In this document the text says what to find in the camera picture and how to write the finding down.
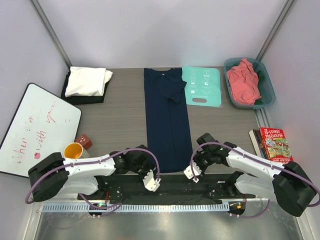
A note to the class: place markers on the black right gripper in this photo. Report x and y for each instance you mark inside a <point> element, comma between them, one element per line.
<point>195,158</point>

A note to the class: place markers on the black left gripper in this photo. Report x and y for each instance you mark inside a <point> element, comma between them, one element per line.
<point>150,166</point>

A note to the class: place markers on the navy blue t shirt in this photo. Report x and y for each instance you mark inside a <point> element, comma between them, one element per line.
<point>167,122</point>

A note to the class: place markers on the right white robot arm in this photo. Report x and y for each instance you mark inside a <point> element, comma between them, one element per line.
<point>286,184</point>

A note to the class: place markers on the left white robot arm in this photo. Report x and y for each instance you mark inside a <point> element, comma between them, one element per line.
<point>58,175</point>

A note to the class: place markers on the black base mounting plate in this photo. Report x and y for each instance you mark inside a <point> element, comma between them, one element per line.
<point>174,189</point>

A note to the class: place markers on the book under red book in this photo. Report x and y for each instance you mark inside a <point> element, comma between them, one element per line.
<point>257,143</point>

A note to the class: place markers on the small red brown block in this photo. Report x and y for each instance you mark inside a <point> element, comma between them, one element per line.
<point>85,141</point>

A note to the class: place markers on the white mug orange inside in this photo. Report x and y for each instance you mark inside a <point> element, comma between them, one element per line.
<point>75,151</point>

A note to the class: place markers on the teal instruction mat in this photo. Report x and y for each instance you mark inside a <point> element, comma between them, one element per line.
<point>203,86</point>

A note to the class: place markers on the red storey house book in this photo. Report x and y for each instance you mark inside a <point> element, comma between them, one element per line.
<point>276,145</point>

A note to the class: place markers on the folded black t shirt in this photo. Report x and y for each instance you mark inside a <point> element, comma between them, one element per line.
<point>81,100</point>

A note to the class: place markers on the teal plastic bin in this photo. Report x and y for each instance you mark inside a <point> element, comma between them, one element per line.
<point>257,66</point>

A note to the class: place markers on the pink crumpled t shirt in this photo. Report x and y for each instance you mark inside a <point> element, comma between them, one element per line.
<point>243,82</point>

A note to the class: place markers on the green t shirt in bin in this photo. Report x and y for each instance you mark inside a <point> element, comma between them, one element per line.
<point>262,90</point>

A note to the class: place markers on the folded white t shirt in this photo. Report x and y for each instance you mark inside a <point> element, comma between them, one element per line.
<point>87,81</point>

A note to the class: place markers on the white dry-erase board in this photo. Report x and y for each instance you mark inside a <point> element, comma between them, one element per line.
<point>42,124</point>

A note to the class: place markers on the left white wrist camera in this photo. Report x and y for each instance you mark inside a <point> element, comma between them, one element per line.
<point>150,183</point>

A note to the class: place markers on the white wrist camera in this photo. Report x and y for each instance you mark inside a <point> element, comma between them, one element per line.
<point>150,183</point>
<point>192,172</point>

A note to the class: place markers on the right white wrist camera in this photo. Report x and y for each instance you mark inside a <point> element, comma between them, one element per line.
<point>192,172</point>

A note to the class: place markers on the perforated white cable duct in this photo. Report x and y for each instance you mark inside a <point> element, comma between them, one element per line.
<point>69,207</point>

